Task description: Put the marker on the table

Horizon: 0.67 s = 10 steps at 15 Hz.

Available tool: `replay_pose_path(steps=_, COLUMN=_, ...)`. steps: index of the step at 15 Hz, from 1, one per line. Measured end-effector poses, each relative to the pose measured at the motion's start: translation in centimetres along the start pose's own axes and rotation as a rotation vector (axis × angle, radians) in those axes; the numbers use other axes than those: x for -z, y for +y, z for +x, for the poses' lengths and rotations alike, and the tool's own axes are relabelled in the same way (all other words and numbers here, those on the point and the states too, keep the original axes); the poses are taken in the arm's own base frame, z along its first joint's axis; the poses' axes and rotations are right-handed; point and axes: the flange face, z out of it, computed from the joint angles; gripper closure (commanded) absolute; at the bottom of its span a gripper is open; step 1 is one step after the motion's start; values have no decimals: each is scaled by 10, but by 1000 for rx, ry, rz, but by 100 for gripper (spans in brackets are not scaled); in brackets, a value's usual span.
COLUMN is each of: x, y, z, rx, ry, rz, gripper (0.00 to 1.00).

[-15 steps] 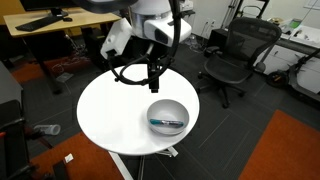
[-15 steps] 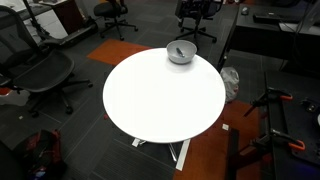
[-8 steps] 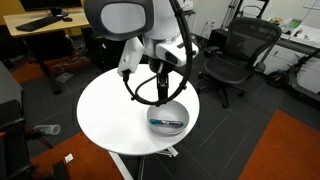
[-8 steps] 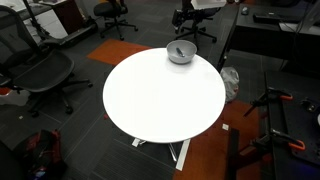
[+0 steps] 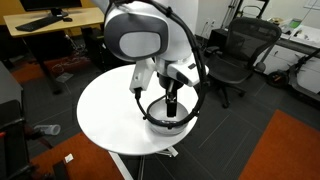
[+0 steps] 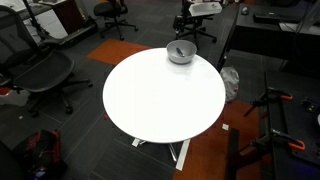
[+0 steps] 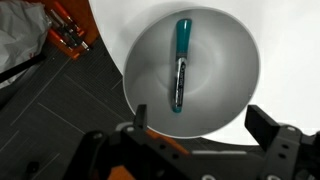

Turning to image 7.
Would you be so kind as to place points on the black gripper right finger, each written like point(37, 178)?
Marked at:
point(261, 128)

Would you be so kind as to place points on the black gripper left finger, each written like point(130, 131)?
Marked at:
point(141, 116)

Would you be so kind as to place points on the teal marker pen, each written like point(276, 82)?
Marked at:
point(181, 63)

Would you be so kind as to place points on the grey round bowl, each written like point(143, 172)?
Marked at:
point(220, 73)

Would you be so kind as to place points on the white plastic bag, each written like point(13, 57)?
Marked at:
point(18, 36)

